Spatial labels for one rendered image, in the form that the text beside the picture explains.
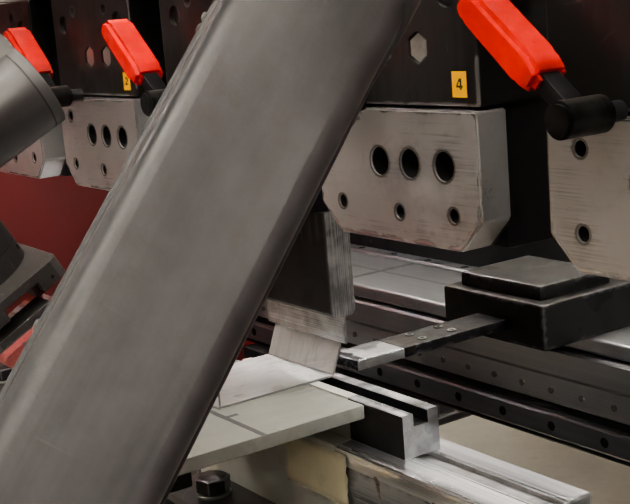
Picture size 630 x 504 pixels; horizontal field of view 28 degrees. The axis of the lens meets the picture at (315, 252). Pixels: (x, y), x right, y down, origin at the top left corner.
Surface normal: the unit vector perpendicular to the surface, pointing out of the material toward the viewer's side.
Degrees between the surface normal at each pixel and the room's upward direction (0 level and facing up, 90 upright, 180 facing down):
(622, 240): 90
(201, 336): 74
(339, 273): 90
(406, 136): 90
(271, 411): 0
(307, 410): 0
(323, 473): 90
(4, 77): 54
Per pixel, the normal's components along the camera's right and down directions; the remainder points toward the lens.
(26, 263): -0.47, -0.77
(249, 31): 0.15, -0.08
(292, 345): -0.78, -0.19
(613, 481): -0.08, -0.98
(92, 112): -0.82, 0.18
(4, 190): 0.57, 0.11
